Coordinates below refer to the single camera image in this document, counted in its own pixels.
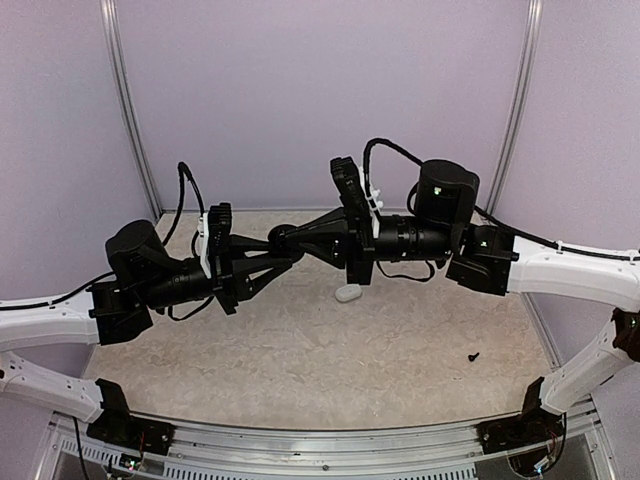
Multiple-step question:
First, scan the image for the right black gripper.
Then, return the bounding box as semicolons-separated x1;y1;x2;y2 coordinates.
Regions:
285;202;458;286

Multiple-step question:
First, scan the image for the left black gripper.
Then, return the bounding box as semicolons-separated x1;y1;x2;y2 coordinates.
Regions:
139;233;291;315

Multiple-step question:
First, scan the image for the black round charging case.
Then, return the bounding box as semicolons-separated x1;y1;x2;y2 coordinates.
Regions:
268;224;295;258

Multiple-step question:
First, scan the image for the white earbud charging case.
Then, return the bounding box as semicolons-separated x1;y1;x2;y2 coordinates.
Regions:
335;284;362;303

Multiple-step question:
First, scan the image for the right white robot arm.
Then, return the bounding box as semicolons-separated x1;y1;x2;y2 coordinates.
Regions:
270;158;639;444

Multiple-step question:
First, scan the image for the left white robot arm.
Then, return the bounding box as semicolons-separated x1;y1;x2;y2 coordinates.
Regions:
1;220;303;445

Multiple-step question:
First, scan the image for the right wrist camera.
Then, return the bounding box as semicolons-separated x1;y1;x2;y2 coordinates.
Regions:
330;157;384;239

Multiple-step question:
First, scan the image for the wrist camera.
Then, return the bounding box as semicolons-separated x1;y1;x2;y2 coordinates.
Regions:
330;157;384;239
198;202;232;279

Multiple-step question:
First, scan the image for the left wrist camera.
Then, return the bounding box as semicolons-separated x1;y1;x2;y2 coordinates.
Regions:
198;202;232;279

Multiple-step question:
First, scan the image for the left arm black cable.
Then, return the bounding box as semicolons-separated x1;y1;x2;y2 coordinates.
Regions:
49;160;207;306

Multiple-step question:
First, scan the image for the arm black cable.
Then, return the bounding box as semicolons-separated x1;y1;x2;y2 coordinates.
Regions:
49;160;207;306
362;137;640;261

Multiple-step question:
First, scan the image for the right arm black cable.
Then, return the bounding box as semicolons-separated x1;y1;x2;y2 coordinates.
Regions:
362;137;640;261

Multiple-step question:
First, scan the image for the front aluminium rail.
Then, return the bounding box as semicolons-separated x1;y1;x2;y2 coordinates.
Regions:
47;397;609;480

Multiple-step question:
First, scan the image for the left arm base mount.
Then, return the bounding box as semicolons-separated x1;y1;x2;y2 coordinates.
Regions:
86;416;175;456

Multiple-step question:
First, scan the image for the right aluminium frame post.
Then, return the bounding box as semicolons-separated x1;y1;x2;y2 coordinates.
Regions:
486;0;544;214

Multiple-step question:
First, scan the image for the aluminium frame post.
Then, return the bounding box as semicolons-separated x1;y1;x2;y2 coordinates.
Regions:
486;0;544;214
99;0;163;221

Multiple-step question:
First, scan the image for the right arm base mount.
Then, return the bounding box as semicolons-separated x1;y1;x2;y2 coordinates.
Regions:
476;415;564;455

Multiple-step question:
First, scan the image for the left aluminium frame post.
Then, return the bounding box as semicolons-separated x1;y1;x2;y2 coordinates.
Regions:
99;0;163;221

